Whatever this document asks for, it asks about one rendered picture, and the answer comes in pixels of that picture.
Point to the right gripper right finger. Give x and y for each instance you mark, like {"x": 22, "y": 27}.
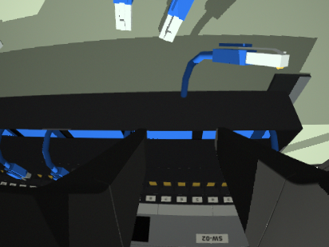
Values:
{"x": 280, "y": 201}

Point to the black patch panel rack frame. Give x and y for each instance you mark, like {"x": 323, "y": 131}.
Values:
{"x": 167, "y": 160}

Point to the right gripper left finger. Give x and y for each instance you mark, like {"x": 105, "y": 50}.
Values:
{"x": 93, "y": 206}

